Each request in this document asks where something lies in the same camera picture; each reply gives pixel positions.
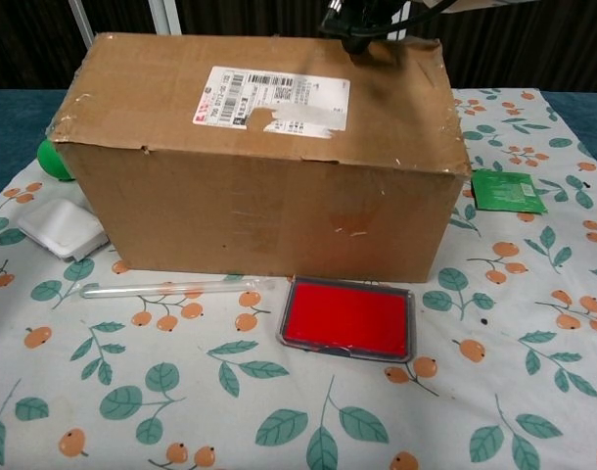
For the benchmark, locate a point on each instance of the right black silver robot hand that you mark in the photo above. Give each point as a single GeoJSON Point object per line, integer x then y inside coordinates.
{"type": "Point", "coordinates": [367, 19]}

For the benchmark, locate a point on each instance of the teal table cover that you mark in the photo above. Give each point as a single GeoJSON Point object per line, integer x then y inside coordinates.
{"type": "Point", "coordinates": [14, 122]}

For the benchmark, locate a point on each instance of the green foil sachet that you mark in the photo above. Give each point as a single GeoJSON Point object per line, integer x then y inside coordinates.
{"type": "Point", "coordinates": [509, 192]}

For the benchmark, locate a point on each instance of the floral leaf print tablecloth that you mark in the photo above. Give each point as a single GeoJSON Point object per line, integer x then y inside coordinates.
{"type": "Point", "coordinates": [298, 401]}

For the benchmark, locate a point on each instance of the white plastic case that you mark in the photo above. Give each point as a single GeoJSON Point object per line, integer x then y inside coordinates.
{"type": "Point", "coordinates": [61, 227]}

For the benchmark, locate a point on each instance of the brown cardboard shipping box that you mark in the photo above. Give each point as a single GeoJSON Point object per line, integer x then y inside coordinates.
{"type": "Point", "coordinates": [259, 205]}

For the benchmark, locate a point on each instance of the green ball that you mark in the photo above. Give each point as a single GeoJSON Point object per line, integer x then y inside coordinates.
{"type": "Point", "coordinates": [51, 159]}

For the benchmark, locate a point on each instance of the white aluminium frame post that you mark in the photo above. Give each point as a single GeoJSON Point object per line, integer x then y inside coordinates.
{"type": "Point", "coordinates": [400, 24]}
{"type": "Point", "coordinates": [164, 14]}
{"type": "Point", "coordinates": [80, 22]}

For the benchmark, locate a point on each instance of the red ink pad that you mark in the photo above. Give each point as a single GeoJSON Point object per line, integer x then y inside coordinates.
{"type": "Point", "coordinates": [347, 318]}

